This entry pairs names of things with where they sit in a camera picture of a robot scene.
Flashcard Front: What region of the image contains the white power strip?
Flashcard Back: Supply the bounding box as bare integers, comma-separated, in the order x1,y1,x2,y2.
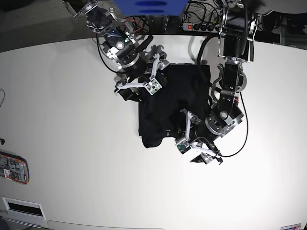
182,23,219,33

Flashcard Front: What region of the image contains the orange clear screw box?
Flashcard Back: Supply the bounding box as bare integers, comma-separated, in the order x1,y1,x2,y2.
0,151,30,184

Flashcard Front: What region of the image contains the black cable bundle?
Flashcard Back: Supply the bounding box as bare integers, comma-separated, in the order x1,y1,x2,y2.
131,0,226,35

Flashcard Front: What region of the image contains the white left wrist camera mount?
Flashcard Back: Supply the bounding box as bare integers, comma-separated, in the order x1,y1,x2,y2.
175,109,223,165

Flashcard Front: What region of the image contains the white table cable slot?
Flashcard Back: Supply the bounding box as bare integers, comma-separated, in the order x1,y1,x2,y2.
1,196,46,220

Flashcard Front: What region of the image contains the blue plastic bin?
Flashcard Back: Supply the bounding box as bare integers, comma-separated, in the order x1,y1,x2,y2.
113,0,188,16

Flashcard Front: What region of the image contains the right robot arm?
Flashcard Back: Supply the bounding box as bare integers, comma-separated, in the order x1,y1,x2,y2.
67,0,153,79

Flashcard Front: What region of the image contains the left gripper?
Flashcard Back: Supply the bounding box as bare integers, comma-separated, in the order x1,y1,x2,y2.
190,116,227,164

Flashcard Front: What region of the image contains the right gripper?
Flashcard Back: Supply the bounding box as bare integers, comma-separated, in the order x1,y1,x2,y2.
119,54,149,81

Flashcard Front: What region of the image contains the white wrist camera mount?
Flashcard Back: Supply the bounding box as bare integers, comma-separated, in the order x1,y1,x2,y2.
114,51,170,95
175,109,223,165

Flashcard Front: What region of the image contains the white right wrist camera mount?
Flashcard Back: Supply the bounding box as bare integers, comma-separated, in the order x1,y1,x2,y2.
114,51,170,95

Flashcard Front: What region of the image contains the black T-shirt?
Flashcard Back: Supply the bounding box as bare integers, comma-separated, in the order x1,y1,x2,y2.
126,64,211,148

